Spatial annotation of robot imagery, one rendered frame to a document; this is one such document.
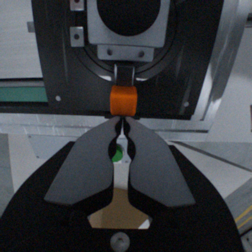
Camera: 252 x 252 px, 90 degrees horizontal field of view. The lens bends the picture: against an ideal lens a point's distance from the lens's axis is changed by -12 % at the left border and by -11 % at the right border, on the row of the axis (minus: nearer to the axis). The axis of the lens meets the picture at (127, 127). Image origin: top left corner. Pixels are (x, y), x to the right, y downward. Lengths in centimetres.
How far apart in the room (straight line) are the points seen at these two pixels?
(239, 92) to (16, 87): 48
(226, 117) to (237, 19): 26
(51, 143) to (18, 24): 22
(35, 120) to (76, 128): 8
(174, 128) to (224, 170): 38
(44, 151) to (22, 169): 29
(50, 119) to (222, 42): 30
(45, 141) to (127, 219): 36
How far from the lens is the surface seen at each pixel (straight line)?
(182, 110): 24
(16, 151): 56
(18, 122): 33
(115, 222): 51
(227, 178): 68
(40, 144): 33
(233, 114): 46
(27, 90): 29
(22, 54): 32
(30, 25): 24
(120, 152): 28
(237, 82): 42
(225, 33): 26
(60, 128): 28
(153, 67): 19
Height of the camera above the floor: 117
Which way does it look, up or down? 57 degrees down
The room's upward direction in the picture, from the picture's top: 179 degrees clockwise
